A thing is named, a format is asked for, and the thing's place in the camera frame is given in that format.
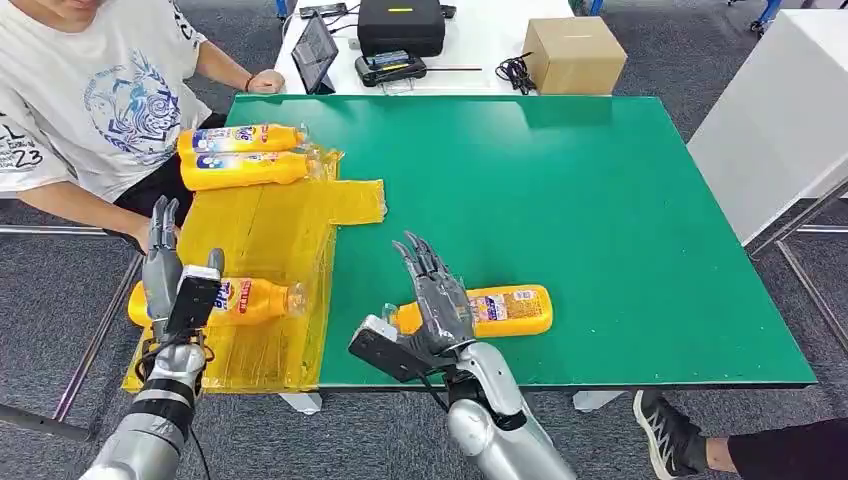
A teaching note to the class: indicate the steel floor frame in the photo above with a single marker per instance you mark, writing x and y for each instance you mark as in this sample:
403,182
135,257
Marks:
99,331
808,285

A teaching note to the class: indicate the person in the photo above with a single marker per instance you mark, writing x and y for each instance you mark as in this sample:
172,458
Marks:
99,99

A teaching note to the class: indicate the black carrying case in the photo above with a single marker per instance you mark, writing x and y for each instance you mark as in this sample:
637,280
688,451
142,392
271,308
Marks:
401,30

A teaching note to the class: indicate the person's left hand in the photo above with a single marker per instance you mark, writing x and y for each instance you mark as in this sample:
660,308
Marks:
268,81

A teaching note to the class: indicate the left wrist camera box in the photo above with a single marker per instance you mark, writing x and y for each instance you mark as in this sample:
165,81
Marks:
195,305

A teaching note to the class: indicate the black handheld controller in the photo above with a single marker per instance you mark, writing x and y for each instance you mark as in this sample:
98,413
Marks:
389,67

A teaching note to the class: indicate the dark tablet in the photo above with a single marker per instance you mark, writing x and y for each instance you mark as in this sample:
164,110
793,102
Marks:
314,53

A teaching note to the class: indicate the person's right hand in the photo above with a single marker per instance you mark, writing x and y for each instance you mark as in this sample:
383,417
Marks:
142,237

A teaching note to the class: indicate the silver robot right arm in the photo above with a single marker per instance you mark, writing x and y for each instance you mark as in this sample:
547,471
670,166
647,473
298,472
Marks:
490,437

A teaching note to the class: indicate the white table foot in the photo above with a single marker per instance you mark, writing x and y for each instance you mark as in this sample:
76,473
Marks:
596,399
301,403

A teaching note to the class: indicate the thin black antenna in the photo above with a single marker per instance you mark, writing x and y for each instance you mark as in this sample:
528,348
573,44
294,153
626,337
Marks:
457,69

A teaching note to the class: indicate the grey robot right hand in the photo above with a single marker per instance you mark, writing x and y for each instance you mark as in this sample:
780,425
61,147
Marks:
440,305

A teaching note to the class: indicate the white side table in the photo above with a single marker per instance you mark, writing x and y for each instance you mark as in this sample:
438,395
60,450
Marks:
782,119

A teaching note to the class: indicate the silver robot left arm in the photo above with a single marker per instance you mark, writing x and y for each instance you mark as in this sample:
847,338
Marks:
172,371

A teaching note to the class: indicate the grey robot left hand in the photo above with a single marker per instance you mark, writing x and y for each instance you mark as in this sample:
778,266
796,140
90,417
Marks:
161,278

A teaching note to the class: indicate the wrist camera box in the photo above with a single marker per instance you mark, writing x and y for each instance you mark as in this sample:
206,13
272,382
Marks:
195,305
391,358

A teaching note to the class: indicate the yellow plastic sheet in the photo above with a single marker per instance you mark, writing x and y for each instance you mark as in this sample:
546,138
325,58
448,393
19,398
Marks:
278,225

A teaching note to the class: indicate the brown cardboard box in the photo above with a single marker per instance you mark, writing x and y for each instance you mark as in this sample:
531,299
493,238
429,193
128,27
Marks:
573,56

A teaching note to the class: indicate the person's leg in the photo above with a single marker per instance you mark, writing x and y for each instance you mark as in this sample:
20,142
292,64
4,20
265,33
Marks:
669,430

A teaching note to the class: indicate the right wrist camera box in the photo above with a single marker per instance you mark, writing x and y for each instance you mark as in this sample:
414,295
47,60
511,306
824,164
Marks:
391,358

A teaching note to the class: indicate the green table mat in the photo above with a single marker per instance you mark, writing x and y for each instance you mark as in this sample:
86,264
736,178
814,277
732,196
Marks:
596,218

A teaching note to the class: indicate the orange plastic bottle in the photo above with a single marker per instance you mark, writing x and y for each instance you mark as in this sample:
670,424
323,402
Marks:
517,311
258,301
245,171
232,139

